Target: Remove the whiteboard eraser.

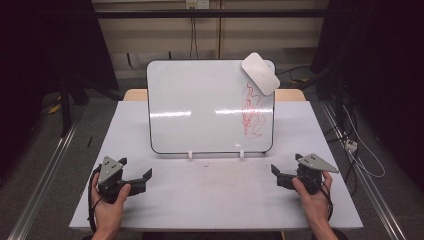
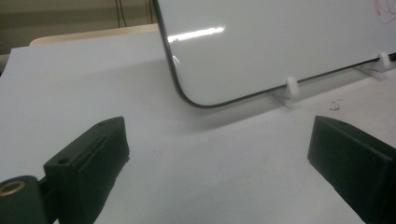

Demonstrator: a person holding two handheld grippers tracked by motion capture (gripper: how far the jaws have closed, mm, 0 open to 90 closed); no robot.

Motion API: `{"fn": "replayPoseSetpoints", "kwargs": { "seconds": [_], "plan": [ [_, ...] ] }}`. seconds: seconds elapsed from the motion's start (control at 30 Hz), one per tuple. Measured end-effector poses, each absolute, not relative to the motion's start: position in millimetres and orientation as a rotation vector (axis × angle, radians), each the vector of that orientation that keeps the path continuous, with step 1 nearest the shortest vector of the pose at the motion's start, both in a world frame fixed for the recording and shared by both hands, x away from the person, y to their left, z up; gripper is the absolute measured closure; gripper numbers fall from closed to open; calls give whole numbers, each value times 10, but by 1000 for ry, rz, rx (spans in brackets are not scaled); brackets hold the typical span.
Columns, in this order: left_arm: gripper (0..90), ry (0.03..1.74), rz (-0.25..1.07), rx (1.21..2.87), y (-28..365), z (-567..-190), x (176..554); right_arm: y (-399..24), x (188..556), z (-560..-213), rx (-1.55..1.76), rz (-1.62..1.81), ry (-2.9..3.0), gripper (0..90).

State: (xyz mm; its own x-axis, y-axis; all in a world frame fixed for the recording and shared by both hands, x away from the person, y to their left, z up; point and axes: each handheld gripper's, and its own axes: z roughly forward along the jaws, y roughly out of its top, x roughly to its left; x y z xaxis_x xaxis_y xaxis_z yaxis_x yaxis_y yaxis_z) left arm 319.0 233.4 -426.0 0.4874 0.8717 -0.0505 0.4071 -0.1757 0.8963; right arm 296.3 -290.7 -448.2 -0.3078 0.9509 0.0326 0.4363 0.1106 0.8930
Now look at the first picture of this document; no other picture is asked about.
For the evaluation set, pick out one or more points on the person's left hand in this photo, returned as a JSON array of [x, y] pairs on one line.
[[108, 213]]

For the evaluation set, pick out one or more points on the black metal stand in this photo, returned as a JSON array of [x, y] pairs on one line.
[[65, 110]]

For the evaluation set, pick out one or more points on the white whiteboard foot clip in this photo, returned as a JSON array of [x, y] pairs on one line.
[[241, 154], [190, 155]]

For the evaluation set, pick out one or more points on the small black stick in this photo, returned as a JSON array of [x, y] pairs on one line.
[[89, 142]]

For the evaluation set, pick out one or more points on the aluminium floor rail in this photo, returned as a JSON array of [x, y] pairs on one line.
[[43, 180], [370, 190]]

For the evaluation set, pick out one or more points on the white whiteboard with black frame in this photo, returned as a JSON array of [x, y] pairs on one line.
[[200, 100]]

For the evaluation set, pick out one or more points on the person's right hand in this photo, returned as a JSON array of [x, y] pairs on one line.
[[315, 205]]

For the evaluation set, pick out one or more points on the white whiteboard eraser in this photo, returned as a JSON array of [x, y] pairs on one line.
[[260, 74]]

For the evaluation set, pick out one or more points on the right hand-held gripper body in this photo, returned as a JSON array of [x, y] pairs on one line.
[[315, 163]]

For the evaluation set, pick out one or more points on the white power strip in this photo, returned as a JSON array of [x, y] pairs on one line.
[[351, 145]]

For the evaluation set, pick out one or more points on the white wall socket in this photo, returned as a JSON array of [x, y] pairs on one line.
[[197, 4]]

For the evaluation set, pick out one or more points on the dark curtain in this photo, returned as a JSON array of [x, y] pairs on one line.
[[40, 66], [383, 66]]

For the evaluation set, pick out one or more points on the yellowish vertical pipe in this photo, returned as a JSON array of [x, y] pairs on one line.
[[220, 33]]

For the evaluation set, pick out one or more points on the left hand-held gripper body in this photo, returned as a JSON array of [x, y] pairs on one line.
[[109, 170]]

